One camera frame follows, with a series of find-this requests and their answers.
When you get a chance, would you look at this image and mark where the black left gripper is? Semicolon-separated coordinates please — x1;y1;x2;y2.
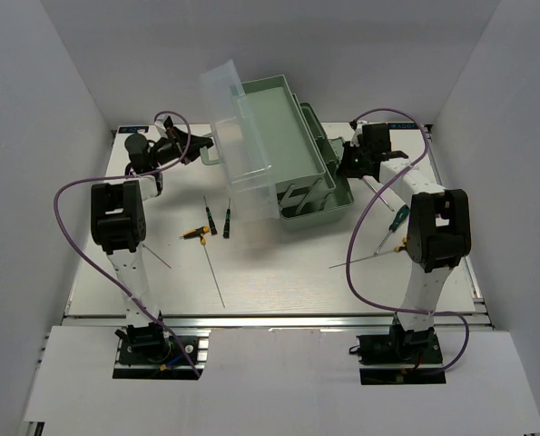
149;125;213;169

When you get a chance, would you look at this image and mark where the green plastic toolbox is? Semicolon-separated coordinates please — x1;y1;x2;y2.
199;61;354;231

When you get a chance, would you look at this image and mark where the small green black precision screwdriver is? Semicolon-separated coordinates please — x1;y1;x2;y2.
203;196;218;235

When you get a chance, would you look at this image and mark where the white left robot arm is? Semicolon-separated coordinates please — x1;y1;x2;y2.
91;117;213;362

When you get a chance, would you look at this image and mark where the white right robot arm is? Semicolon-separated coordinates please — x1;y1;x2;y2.
338;121;471;366

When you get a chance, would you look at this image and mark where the yellow T-handle key centre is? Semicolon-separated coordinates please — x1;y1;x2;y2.
180;225;226;308

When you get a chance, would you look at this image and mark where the yellow black T-handle hex key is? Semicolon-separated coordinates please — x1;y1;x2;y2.
349;238;407;263

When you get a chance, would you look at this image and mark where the yellow T-handle key far left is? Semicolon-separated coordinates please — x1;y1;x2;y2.
142;243;172;269

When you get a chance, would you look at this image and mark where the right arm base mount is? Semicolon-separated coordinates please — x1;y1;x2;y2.
349;334;447;386

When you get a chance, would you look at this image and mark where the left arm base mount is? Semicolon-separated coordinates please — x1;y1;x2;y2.
113;324;205;381

